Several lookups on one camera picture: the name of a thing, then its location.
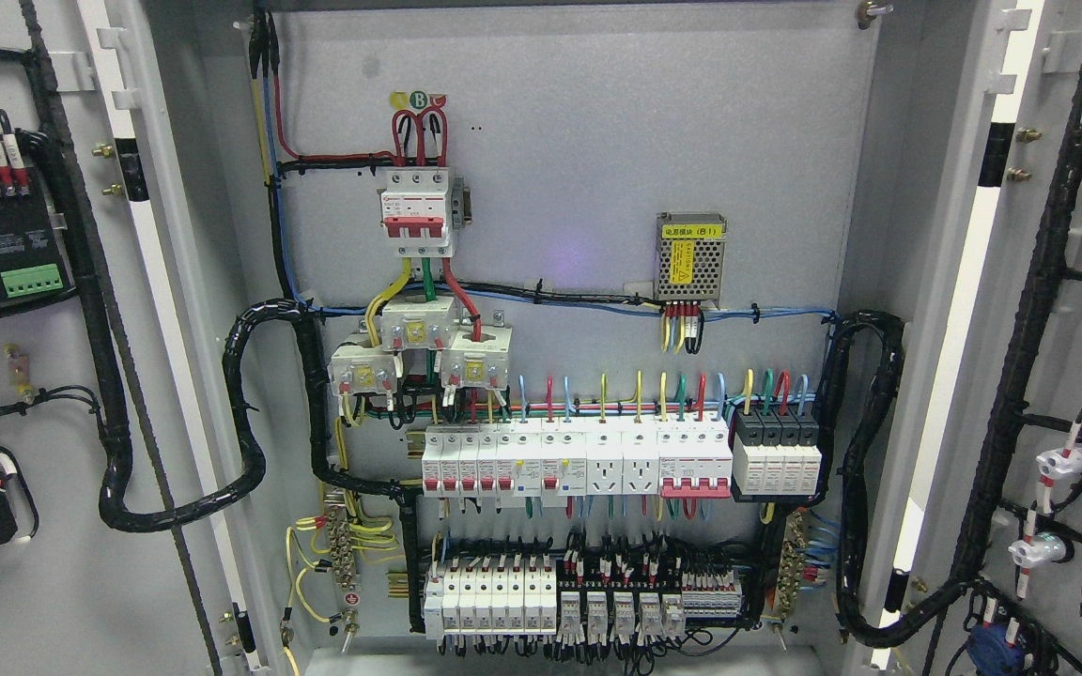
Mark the black white surge protector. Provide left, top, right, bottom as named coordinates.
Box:
left=731, top=410, right=823, bottom=503

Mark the black wrapped cable loom right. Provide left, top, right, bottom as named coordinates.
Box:
left=813, top=312, right=908, bottom=649

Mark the white socket breaker row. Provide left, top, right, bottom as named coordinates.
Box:
left=421, top=416, right=733, bottom=508

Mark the metal mesh power supply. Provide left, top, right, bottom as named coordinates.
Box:
left=654, top=211, right=727, bottom=302

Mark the white red main breaker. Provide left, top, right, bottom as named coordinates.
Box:
left=379, top=165, right=456, bottom=259

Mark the white current transformer group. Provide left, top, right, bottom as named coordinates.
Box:
left=328, top=295, right=512, bottom=397

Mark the lower relay terminal row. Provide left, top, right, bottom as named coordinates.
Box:
left=422, top=533, right=745, bottom=659

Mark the black wrapped cable loom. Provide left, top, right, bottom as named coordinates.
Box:
left=813, top=312, right=908, bottom=649
left=98, top=300, right=425, bottom=629

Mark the black wrapped cable loom left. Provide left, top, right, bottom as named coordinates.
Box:
left=98, top=300, right=425, bottom=629

